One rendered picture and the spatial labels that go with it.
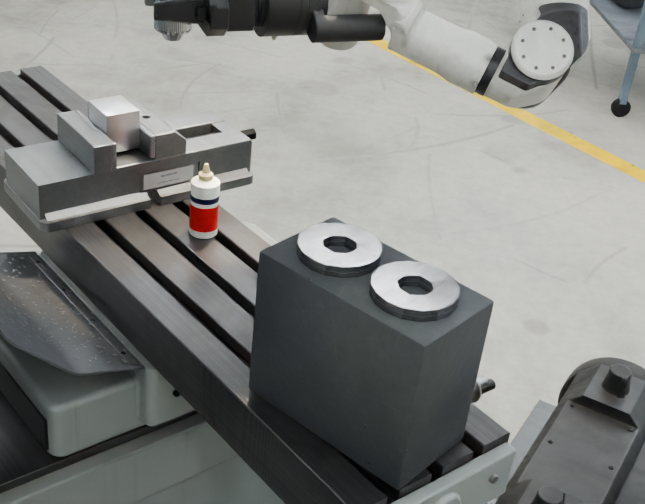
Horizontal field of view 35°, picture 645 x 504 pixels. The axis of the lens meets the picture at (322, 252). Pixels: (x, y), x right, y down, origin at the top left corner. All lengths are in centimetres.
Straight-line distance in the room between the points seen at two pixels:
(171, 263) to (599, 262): 222
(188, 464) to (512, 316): 170
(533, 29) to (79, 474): 81
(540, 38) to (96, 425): 75
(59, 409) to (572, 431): 83
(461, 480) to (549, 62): 52
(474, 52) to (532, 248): 212
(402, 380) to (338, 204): 249
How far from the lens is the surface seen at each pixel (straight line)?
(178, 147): 151
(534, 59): 130
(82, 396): 134
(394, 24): 133
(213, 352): 123
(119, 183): 149
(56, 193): 145
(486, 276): 320
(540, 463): 164
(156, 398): 136
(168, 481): 150
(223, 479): 159
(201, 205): 141
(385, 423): 104
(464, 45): 133
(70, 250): 147
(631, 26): 477
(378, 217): 341
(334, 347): 104
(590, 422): 175
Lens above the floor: 165
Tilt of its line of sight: 31 degrees down
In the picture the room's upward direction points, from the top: 7 degrees clockwise
